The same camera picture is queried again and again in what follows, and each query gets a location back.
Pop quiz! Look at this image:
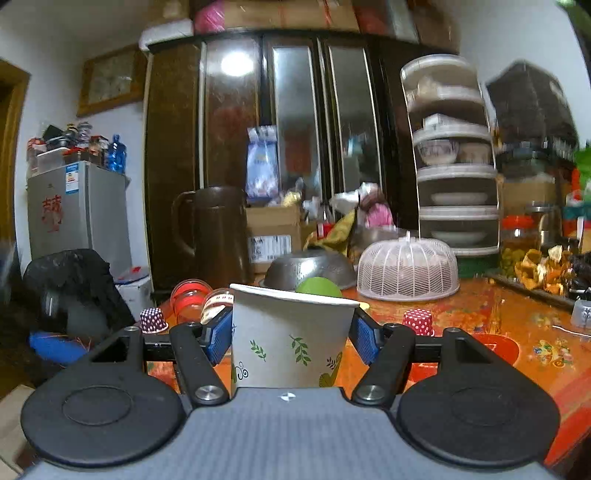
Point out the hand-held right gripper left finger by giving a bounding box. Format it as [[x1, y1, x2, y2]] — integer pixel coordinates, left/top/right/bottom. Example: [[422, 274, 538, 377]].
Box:
[[89, 305, 234, 407]]

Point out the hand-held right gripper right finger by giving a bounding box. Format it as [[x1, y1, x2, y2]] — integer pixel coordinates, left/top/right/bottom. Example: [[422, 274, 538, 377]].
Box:
[[348, 308, 508, 408]]

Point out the white paper cup leaf print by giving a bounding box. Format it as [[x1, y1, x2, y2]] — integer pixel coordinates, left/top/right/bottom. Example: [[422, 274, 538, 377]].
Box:
[[229, 283, 360, 388]]

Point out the clear jar striped label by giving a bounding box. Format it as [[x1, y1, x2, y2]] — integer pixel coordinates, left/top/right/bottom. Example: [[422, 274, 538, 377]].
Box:
[[199, 288, 236, 326]]

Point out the red clear plastic jar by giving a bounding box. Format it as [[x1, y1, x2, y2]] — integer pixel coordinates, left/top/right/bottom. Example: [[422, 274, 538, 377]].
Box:
[[170, 279, 214, 325]]

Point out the red dotted cupcake liner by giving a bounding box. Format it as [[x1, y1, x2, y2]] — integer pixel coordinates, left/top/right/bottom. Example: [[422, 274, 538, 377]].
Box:
[[402, 309, 435, 337]]

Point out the green ball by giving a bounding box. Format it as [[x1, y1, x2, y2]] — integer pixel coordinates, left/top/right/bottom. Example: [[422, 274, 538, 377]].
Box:
[[295, 276, 343, 298]]

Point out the purple dotted cupcake liner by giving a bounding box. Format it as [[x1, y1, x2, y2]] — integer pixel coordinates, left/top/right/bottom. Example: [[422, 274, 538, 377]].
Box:
[[140, 307, 168, 334]]

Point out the white mesh food cover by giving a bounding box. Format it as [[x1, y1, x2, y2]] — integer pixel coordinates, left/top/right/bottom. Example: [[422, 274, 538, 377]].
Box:
[[357, 232, 461, 302]]

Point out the steel colander bowl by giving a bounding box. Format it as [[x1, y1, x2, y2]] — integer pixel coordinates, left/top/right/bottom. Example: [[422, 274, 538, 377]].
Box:
[[263, 251, 358, 293]]

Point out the brown plastic jug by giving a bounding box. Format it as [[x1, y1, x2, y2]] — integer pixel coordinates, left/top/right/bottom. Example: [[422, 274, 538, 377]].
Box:
[[172, 186, 254, 288]]

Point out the cardboard box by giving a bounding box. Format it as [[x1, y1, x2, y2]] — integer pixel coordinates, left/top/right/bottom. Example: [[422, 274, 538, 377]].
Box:
[[246, 203, 303, 274]]

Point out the blue white snack bag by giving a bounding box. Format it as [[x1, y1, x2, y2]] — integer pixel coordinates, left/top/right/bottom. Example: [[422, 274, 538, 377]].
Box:
[[246, 126, 280, 198]]

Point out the glass jar red lid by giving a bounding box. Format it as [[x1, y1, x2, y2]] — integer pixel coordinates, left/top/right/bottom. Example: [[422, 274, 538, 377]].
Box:
[[499, 216, 541, 280]]

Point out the grey refrigerator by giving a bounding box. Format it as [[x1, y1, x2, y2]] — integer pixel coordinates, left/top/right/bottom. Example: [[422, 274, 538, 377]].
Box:
[[27, 161, 133, 278]]

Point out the tray of dried peels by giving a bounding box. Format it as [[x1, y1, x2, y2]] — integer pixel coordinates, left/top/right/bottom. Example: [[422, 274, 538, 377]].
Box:
[[485, 244, 591, 310]]

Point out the white tiered dish rack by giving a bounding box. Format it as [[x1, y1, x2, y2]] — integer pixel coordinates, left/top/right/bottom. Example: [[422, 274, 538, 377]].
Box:
[[400, 54, 502, 258]]

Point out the dark wooden wardrobe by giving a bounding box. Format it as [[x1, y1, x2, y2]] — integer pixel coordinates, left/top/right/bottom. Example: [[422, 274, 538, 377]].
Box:
[[144, 28, 462, 292]]

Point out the blue water bottle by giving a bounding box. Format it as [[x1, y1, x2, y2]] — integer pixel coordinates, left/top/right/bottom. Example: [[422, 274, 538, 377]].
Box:
[[106, 134, 127, 175]]

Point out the dark storage crate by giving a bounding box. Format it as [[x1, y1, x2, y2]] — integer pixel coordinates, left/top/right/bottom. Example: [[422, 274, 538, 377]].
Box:
[[485, 60, 580, 149]]

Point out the pink bag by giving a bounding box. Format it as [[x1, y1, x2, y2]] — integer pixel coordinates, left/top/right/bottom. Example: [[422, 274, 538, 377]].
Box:
[[193, 0, 227, 34]]

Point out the white bucket red handle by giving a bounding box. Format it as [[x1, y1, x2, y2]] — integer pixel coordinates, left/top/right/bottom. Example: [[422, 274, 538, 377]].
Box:
[[114, 266, 153, 319]]

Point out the framed wall picture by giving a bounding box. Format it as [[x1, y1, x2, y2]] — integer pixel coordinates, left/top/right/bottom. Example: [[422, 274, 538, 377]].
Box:
[[76, 45, 147, 117]]

